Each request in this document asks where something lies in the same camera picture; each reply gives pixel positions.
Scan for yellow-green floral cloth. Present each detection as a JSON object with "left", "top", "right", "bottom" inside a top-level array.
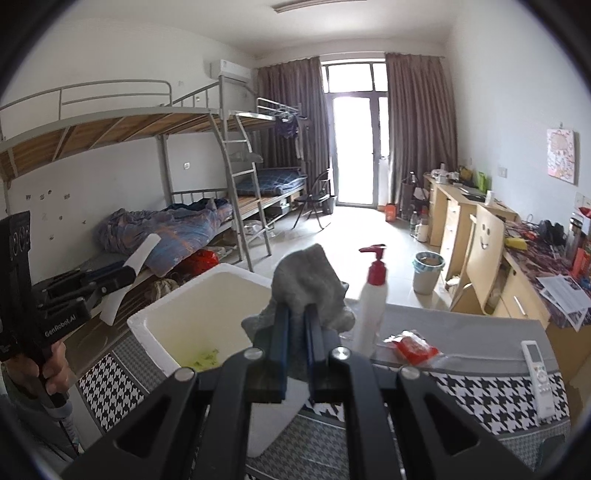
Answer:
[{"left": 187, "top": 348, "right": 221, "bottom": 370}]

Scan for plain wooden desk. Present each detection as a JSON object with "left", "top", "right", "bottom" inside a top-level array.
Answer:
[{"left": 424, "top": 173, "right": 520, "bottom": 288}]

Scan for dark hanging clothes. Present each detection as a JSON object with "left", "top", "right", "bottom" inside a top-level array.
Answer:
[{"left": 274, "top": 115, "right": 301, "bottom": 140}]

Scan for white cloth strip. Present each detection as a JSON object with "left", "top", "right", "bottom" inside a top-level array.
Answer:
[{"left": 99, "top": 233, "right": 161, "bottom": 326}]

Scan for wooden chair with smiley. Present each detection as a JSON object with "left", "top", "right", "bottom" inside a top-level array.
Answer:
[{"left": 450, "top": 203, "right": 507, "bottom": 317}]

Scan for white pump bottle red nozzle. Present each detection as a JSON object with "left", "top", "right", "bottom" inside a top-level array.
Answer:
[{"left": 353, "top": 244, "right": 391, "bottom": 359}]

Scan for black folding chair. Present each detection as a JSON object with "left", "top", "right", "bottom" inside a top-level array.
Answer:
[{"left": 293, "top": 172, "right": 334, "bottom": 230}]

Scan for metal bunk ladder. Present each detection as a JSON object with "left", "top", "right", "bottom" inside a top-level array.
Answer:
[{"left": 222, "top": 111, "right": 273, "bottom": 273}]

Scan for glass balcony door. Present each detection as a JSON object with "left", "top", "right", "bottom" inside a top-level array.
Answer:
[{"left": 321, "top": 60, "right": 393, "bottom": 207}]

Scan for white foam box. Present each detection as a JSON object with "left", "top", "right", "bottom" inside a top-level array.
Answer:
[{"left": 127, "top": 263, "right": 319, "bottom": 459}]

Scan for small metal bunk bed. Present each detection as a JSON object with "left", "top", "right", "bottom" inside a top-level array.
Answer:
[{"left": 231, "top": 97, "right": 310, "bottom": 228}]

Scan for brown curtain beside desks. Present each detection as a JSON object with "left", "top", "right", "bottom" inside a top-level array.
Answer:
[{"left": 385, "top": 52, "right": 458, "bottom": 205}]

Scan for black headphones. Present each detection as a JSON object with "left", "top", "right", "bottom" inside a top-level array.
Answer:
[{"left": 538, "top": 220, "right": 567, "bottom": 246}]

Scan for ceiling tube light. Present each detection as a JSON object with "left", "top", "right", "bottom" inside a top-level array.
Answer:
[{"left": 271, "top": 0, "right": 345, "bottom": 14}]

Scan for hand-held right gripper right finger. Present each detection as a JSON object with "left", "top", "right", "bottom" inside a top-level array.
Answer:
[{"left": 305, "top": 307, "right": 573, "bottom": 480}]

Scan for printed paper sheets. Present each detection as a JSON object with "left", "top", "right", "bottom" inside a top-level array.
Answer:
[{"left": 538, "top": 274, "right": 591, "bottom": 331}]

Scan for pink wall poster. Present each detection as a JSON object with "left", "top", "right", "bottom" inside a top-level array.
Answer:
[{"left": 546, "top": 128, "right": 578, "bottom": 185}]

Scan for white air conditioner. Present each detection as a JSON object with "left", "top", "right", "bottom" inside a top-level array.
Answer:
[{"left": 210, "top": 59, "right": 253, "bottom": 84}]

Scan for blue mattress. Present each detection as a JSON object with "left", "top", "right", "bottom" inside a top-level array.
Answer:
[{"left": 235, "top": 166, "right": 305, "bottom": 195}]

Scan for blue orange quilt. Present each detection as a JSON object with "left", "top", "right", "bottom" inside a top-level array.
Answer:
[{"left": 95, "top": 198, "right": 234, "bottom": 278}]

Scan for houndstooth blanket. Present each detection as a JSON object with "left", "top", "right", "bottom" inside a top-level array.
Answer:
[{"left": 76, "top": 302, "right": 573, "bottom": 480}]

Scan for beige cloth bundle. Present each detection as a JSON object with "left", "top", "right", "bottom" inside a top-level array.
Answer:
[{"left": 148, "top": 277, "right": 181, "bottom": 301}]

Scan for person's left forearm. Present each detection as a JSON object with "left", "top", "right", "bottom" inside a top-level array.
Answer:
[{"left": 0, "top": 364, "right": 77, "bottom": 462}]

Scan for grey trash bin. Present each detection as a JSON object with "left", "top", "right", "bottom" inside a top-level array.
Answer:
[{"left": 412, "top": 252, "right": 447, "bottom": 295}]

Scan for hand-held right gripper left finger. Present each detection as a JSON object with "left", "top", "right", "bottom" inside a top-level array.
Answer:
[{"left": 60, "top": 307, "right": 291, "bottom": 480}]

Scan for brown curtain beside bunk beds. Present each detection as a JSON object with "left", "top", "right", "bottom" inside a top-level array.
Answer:
[{"left": 256, "top": 56, "right": 331, "bottom": 204}]

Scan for white remote control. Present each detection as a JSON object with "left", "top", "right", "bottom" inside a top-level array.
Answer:
[{"left": 521, "top": 340, "right": 555, "bottom": 419}]

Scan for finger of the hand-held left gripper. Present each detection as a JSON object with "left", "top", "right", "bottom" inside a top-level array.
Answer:
[
  {"left": 85, "top": 264, "right": 138, "bottom": 308},
  {"left": 42, "top": 269, "right": 122, "bottom": 298}
]

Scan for red plastic bag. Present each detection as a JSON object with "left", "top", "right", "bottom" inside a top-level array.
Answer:
[{"left": 178, "top": 249, "right": 221, "bottom": 278}]

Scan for wooden desk with patterned cover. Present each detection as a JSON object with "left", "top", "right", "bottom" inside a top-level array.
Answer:
[{"left": 501, "top": 222, "right": 591, "bottom": 385}]

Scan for red snack packet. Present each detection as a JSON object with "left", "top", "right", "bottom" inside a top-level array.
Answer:
[{"left": 383, "top": 330, "right": 444, "bottom": 368}]

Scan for grey sock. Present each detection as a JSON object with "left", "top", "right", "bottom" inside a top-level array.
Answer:
[{"left": 240, "top": 244, "right": 357, "bottom": 334}]

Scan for large metal bunk bed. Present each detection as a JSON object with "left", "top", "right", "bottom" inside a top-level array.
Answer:
[{"left": 0, "top": 79, "right": 273, "bottom": 296}]

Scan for person's left hand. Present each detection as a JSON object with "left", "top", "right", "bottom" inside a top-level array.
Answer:
[{"left": 4, "top": 342, "right": 73, "bottom": 404}]

